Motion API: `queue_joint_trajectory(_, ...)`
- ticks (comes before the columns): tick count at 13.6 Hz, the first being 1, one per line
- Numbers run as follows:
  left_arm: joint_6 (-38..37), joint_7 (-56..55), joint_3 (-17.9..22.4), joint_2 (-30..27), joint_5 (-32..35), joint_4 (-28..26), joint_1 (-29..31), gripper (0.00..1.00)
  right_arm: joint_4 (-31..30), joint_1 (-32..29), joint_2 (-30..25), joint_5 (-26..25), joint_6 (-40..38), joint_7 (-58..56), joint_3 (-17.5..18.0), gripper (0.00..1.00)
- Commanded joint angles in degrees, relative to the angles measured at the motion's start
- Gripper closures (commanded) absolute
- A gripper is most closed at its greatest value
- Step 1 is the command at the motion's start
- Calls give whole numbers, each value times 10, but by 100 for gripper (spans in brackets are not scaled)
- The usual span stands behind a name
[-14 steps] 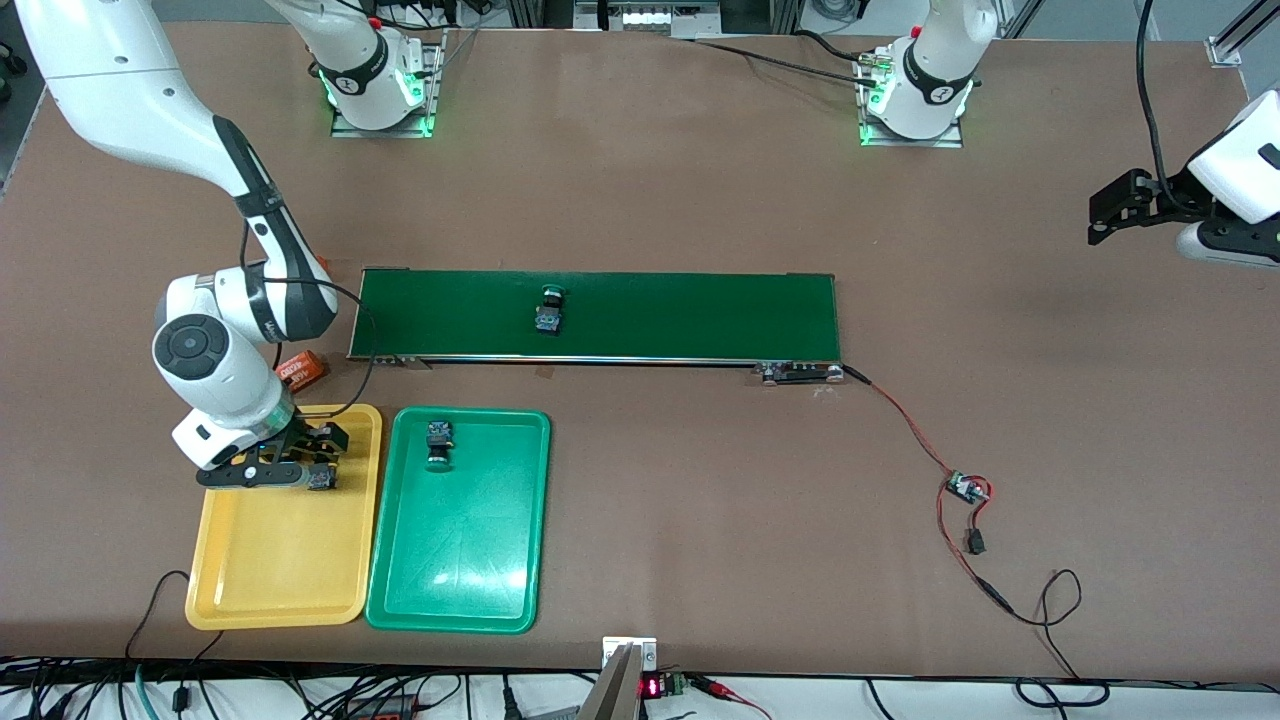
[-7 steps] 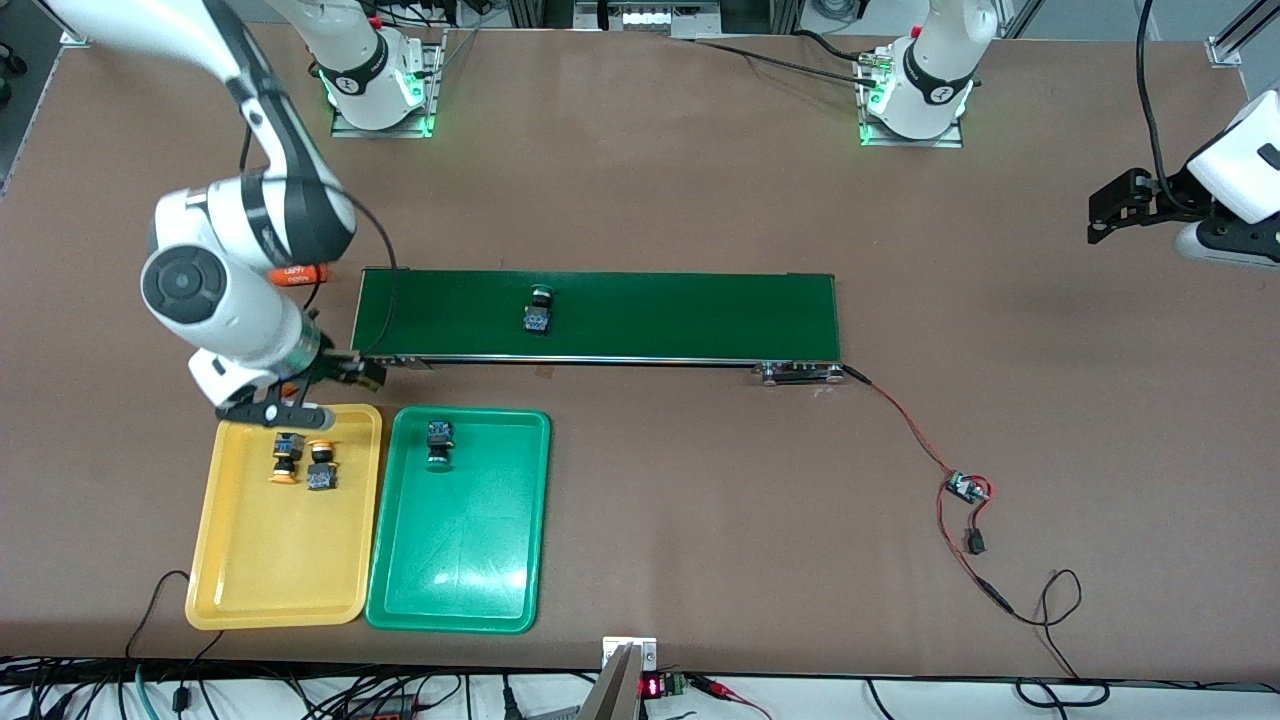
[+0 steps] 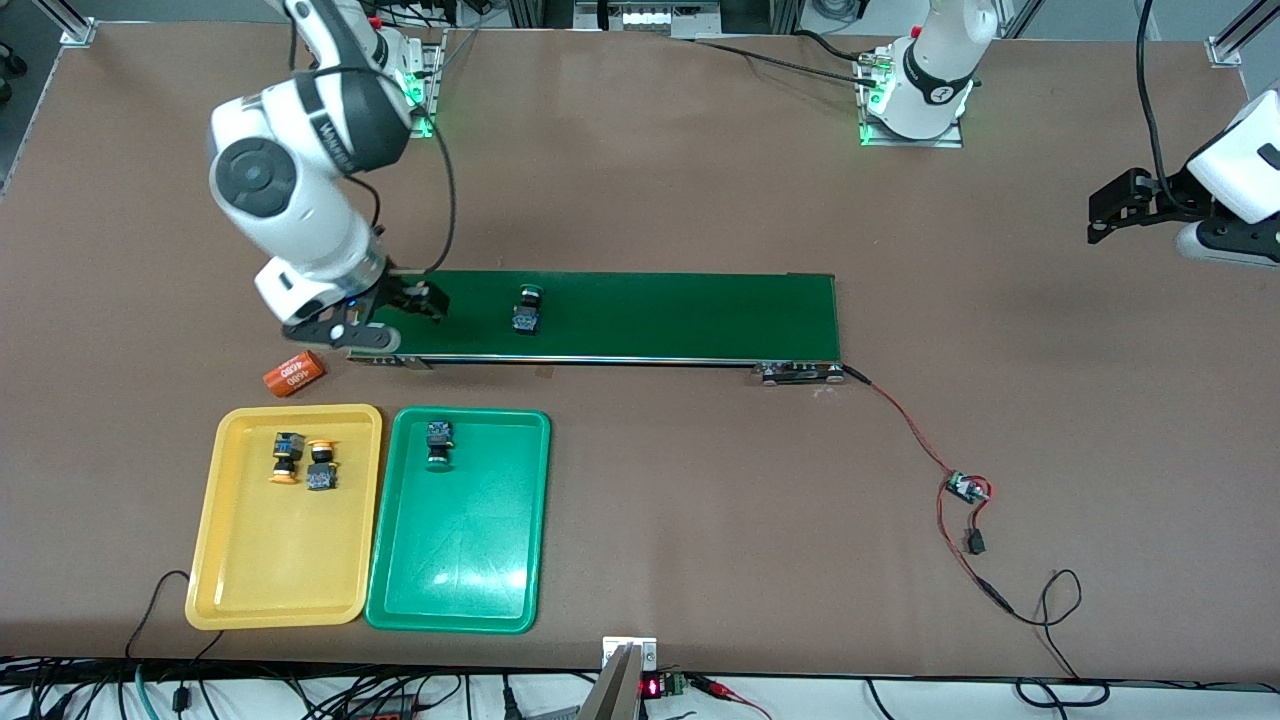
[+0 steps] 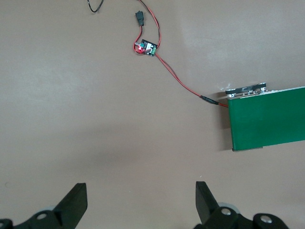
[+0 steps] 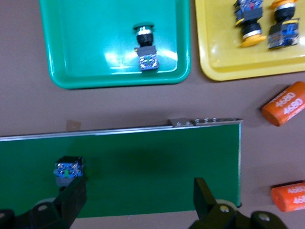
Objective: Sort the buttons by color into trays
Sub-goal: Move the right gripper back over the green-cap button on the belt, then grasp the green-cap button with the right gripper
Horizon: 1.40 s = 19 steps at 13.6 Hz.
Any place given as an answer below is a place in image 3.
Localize orange cylinder marked 4680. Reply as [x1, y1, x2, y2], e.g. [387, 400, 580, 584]
[263, 350, 327, 399]

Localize green plastic tray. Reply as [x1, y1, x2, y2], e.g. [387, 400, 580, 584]
[365, 406, 552, 635]

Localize yellow plastic tray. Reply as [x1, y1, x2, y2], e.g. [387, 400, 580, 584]
[185, 404, 384, 632]

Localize green conveyor belt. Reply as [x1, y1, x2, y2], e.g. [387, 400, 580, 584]
[347, 267, 847, 387]

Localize red black power lead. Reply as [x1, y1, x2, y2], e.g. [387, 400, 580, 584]
[936, 490, 1016, 613]

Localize silver mounting plate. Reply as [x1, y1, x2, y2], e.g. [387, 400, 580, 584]
[601, 636, 659, 673]

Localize grey metal bar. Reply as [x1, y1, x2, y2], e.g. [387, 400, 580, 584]
[577, 645, 646, 720]

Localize red clip lead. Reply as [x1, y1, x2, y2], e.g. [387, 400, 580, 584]
[688, 675, 773, 720]

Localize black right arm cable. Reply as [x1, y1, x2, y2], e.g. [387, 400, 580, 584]
[290, 20, 458, 276]

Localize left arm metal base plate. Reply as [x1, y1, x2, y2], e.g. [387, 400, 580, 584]
[855, 50, 966, 149]

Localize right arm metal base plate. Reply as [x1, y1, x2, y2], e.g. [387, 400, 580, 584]
[385, 28, 448, 139]

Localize red black motor wire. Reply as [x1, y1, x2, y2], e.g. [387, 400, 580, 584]
[843, 365, 966, 481]

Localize aluminium frame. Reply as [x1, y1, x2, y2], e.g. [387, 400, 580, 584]
[505, 0, 801, 36]

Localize white device in frame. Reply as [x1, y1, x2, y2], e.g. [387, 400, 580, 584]
[615, 3, 706, 29]

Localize looped thin black cable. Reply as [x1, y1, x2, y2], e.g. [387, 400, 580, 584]
[1005, 568, 1113, 707]

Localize black cable to arm base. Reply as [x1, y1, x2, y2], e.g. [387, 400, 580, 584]
[690, 30, 886, 86]

